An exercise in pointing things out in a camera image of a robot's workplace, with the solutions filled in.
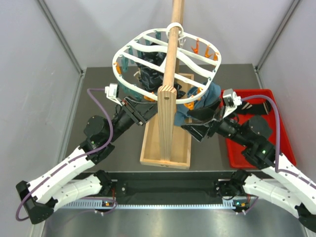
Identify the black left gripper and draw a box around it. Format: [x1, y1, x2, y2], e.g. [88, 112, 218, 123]
[107, 96, 165, 143]

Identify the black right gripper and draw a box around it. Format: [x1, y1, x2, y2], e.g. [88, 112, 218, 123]
[181, 98, 250, 147]

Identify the blue ribbed sock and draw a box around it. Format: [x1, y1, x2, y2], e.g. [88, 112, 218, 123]
[174, 82, 221, 126]

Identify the white round clip hanger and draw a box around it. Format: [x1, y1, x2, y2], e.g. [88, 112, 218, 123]
[112, 22, 222, 104]

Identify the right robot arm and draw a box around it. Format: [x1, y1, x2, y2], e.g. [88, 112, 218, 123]
[181, 99, 316, 232]

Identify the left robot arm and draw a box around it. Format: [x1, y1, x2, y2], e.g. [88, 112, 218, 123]
[15, 96, 158, 225]

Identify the wooden hanger stand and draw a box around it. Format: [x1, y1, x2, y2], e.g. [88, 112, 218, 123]
[140, 0, 191, 169]

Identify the black patterned sock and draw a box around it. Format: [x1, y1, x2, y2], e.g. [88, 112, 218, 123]
[135, 51, 188, 99]

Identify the black sock in tray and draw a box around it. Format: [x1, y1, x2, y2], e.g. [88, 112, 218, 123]
[236, 100, 272, 115]

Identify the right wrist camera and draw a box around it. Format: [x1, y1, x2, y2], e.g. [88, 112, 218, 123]
[222, 89, 242, 118]

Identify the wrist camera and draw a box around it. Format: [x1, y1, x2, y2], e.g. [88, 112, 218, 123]
[105, 83, 120, 103]
[222, 89, 242, 118]

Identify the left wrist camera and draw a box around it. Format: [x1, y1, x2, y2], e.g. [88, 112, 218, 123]
[105, 83, 120, 103]

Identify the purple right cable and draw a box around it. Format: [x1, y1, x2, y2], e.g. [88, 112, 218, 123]
[240, 94, 316, 183]

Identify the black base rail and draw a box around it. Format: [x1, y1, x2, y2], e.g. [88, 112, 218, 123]
[109, 171, 236, 205]

